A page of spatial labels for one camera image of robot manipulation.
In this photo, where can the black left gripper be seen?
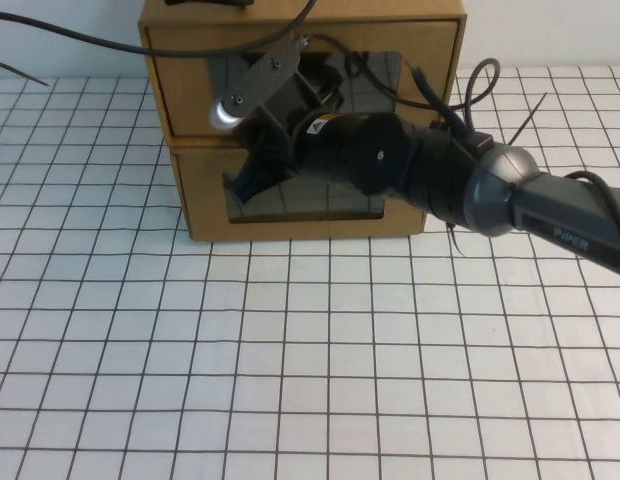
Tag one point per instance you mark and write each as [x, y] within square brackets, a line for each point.
[210, 2]

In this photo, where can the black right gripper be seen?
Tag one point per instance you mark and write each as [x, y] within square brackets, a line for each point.
[320, 155]

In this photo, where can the cardboard shoe box drawer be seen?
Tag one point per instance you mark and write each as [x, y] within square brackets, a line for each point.
[180, 90]

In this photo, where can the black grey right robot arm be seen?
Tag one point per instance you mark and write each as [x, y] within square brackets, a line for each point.
[565, 210]

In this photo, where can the cardboard shoe box with window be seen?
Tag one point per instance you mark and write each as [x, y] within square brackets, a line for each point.
[205, 210]

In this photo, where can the cardboard shoe box shell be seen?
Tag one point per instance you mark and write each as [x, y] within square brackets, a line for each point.
[390, 12]

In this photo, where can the black zip tie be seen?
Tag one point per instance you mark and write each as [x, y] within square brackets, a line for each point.
[529, 119]
[456, 240]

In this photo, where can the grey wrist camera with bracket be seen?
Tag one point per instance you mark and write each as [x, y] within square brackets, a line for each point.
[270, 75]

